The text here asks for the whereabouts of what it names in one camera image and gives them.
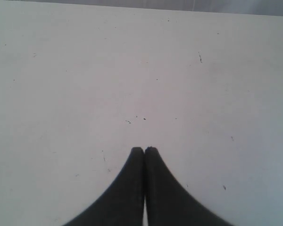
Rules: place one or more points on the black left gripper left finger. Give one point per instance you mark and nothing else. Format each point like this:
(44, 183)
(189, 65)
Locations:
(122, 204)

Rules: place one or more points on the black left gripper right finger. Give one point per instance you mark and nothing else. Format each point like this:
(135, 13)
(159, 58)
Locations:
(167, 202)

